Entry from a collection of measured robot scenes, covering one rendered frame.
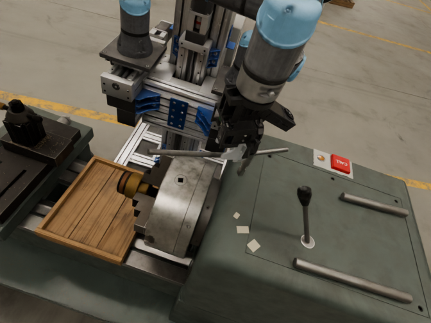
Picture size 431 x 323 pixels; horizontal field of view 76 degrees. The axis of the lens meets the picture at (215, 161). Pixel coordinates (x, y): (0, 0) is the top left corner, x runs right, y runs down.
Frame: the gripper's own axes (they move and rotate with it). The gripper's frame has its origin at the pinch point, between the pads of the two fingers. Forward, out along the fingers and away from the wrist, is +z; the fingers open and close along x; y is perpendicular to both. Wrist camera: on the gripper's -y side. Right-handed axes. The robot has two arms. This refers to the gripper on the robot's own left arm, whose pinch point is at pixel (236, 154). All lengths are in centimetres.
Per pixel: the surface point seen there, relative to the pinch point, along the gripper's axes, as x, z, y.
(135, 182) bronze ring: -10.6, 27.0, 22.6
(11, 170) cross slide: -30, 42, 62
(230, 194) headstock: 3.5, 14.0, -1.0
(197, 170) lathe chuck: -5.8, 15.7, 5.9
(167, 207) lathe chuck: 2.7, 17.8, 15.5
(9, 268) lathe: -8, 82, 75
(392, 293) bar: 35.7, 9.2, -29.7
